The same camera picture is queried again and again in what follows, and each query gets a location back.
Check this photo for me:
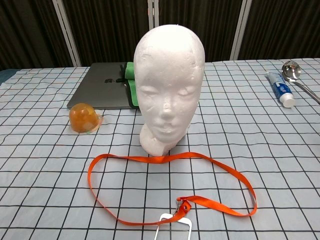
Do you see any blue white toothpaste tube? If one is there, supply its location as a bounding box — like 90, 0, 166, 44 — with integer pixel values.
265, 71, 296, 109

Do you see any white badge holder frame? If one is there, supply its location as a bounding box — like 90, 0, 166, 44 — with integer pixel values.
152, 213, 193, 240

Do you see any grey laptop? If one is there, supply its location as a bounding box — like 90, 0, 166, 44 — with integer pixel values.
66, 62, 136, 110

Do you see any orange lanyard strap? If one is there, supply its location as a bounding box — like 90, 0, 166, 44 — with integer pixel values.
87, 151, 258, 225

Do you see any black folding screen white frame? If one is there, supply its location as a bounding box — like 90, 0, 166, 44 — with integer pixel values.
0, 0, 320, 72

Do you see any checkered light blue tablecloth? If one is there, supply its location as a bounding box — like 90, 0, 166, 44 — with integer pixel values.
0, 57, 320, 240

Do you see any metal ladle black handle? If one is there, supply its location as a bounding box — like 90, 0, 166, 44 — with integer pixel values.
281, 59, 320, 105

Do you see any orange ball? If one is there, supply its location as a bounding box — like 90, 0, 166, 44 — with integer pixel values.
69, 102, 105, 135

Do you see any green microfiber cloth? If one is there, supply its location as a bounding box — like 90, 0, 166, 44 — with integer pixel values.
119, 61, 140, 110

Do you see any white foam mannequin head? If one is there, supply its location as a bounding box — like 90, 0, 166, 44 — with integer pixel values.
132, 24, 205, 156

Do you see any blue table pad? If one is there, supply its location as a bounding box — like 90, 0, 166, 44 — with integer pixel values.
0, 68, 20, 87

